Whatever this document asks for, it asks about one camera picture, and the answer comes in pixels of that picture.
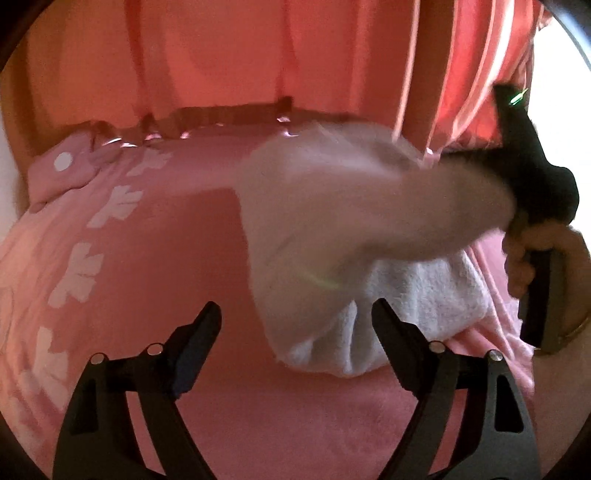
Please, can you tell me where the gold bracelet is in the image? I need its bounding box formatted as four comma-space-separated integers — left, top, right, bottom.
536, 309, 591, 356

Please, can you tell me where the orange curtain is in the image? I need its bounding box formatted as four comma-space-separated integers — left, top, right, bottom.
0, 0, 462, 144

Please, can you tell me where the pink blanket with white flowers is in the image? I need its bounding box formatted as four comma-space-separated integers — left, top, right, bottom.
0, 134, 536, 480

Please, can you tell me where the red striped curtain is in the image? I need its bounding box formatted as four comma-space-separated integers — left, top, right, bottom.
397, 0, 552, 155

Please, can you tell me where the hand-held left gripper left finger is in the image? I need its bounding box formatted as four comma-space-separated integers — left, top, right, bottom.
53, 301, 222, 480

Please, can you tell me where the white sweater with black hearts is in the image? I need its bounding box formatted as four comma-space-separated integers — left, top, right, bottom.
235, 121, 518, 377

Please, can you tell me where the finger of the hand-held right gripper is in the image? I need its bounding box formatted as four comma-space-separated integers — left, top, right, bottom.
438, 150, 509, 186

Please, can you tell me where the shiny pink satin cloth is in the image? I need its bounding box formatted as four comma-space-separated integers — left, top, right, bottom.
92, 115, 298, 145

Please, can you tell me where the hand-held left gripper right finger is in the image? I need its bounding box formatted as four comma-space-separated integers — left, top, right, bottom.
372, 298, 541, 480

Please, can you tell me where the person's right hand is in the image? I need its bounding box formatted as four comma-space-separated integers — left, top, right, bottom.
502, 217, 591, 324

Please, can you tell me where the pink pillow with white dot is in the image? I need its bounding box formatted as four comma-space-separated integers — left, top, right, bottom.
28, 122, 139, 213

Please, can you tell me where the person's right forearm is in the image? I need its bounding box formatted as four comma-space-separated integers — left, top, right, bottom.
531, 318, 591, 462

